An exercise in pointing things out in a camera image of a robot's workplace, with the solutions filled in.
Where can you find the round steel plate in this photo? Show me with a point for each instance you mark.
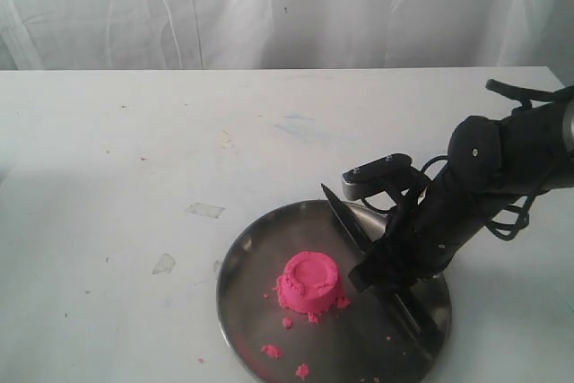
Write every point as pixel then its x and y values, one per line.
pixel 356 344

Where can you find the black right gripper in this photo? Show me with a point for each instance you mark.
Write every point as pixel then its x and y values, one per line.
pixel 420 244

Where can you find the pink sand lump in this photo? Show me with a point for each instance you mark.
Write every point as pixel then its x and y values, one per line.
pixel 311 284

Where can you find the black knife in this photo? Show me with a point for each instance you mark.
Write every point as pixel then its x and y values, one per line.
pixel 403 308

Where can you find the clear tape piece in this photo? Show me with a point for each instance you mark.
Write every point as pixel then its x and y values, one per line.
pixel 165 265
pixel 205 210

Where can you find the white backdrop curtain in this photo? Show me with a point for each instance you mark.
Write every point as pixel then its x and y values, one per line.
pixel 255 34

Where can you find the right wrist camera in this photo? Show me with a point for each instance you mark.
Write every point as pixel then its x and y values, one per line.
pixel 393 175

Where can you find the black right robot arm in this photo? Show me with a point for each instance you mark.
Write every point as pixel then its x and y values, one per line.
pixel 494 170

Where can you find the pink sand crumb clump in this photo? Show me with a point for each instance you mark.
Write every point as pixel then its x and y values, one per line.
pixel 302 371
pixel 272 351
pixel 287 323

